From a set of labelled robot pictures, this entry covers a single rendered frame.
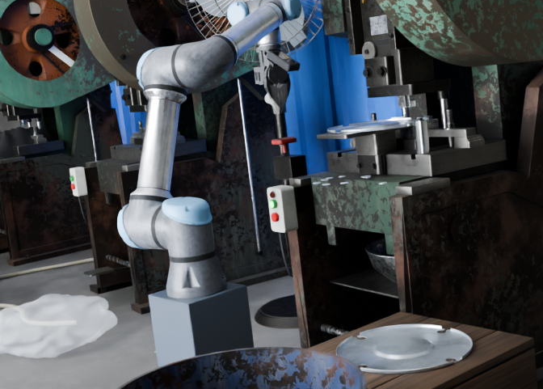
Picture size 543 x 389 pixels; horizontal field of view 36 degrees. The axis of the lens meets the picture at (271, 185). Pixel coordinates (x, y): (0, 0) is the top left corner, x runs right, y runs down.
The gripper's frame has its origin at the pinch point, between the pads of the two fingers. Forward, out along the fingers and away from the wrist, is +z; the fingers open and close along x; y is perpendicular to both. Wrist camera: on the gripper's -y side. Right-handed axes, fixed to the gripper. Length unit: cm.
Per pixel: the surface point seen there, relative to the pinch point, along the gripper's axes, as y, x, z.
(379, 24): -33.3, -14.5, -21.4
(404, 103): -34.1, -20.4, 1.7
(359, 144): -30.8, -4.9, 11.5
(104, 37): 99, 13, -33
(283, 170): -2.2, 3.2, 18.7
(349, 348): -75, 40, 50
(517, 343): -101, 16, 50
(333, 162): -13.6, -7.8, 17.6
